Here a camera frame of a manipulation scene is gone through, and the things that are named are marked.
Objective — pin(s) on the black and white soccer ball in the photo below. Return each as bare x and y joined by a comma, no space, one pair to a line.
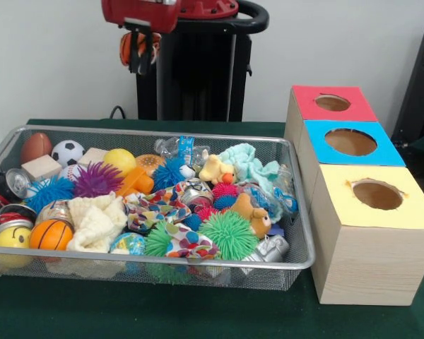
68,152

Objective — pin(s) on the red robot base flange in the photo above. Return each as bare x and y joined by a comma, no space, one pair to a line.
212,8

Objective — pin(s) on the black upright panel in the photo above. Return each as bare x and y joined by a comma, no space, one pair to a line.
418,88

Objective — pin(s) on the plain yellow ball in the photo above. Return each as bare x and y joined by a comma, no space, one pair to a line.
120,160

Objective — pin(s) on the cream knitted cloth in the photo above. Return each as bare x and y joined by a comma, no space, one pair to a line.
95,222

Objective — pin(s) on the brown bear plush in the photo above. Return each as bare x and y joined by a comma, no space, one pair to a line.
252,213

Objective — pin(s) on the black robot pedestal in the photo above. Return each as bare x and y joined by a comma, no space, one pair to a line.
205,77

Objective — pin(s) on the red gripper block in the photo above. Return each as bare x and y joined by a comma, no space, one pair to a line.
145,12

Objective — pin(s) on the purple spiky ball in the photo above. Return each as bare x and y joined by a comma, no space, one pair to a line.
97,180

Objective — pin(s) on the yellow duck plush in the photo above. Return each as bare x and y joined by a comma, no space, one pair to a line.
215,171

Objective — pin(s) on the yellow smiley face ball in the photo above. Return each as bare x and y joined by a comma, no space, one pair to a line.
12,237

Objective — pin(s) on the large green spiky ball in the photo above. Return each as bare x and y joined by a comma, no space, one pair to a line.
229,234

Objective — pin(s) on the orange basketball toy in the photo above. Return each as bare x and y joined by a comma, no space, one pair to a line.
51,234

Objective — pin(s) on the orange striped tiger plush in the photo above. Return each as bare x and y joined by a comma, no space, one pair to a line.
124,49

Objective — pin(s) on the brown football toy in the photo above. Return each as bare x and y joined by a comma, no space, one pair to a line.
35,148

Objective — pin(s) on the wooden box with three holes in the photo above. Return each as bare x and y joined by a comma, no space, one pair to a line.
371,261

